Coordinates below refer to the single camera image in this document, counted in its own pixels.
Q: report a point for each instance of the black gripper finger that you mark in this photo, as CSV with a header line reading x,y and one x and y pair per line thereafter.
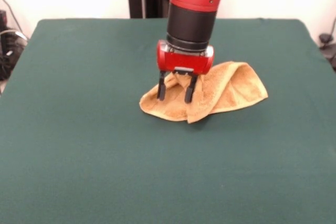
x,y
162,89
190,91

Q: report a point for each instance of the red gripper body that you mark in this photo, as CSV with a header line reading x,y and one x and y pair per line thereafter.
x,y
183,62

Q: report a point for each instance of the tan terry towel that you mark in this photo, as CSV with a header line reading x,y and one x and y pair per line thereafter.
x,y
236,87

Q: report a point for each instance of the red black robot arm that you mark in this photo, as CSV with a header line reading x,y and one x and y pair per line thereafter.
x,y
194,16

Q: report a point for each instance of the dark green table cloth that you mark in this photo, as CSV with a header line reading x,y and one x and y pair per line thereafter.
x,y
168,169

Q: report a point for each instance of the dark stand base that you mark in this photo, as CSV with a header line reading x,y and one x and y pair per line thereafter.
x,y
8,53
326,43

